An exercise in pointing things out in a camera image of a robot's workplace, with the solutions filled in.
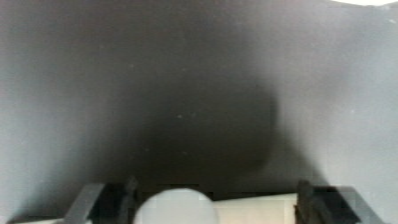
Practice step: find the white cabinet body box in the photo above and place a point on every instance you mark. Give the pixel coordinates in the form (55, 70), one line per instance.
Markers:
(179, 206)

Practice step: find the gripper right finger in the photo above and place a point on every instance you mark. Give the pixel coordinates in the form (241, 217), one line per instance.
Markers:
(330, 205)

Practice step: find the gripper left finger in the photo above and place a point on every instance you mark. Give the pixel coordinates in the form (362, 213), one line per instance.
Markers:
(105, 204)

